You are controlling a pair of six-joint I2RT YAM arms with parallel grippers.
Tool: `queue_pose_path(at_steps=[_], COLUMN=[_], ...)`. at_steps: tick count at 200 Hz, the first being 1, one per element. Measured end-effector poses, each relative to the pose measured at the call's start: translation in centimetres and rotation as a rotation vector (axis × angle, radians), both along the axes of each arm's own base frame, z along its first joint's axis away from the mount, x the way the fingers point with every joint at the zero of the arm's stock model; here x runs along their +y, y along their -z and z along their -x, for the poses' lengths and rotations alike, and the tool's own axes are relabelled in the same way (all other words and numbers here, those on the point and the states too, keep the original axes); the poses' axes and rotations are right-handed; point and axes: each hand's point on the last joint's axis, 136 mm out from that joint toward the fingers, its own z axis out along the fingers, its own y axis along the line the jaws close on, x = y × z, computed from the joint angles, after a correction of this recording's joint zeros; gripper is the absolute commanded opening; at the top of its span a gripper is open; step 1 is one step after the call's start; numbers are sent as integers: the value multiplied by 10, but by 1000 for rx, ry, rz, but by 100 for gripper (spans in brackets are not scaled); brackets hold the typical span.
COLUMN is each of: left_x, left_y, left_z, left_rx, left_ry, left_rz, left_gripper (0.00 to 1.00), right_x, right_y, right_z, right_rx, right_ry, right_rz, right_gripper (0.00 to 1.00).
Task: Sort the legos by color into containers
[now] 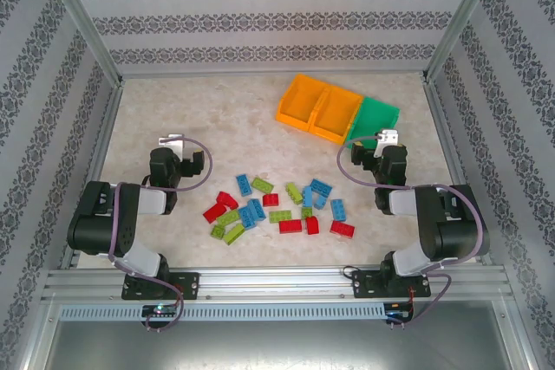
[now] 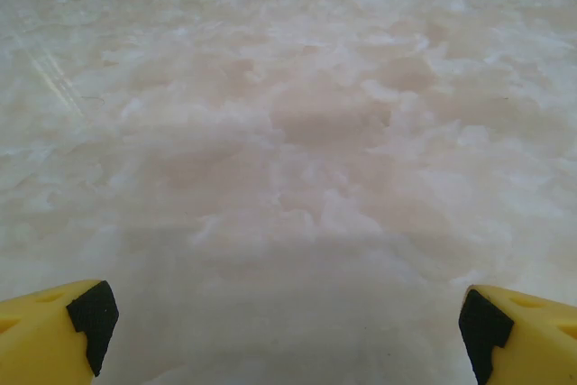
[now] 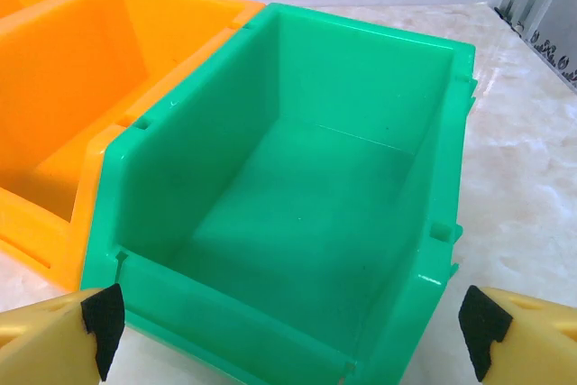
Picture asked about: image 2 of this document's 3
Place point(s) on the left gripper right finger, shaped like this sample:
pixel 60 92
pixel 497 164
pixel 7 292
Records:
pixel 541 344

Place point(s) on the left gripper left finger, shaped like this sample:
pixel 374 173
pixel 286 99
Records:
pixel 40 344

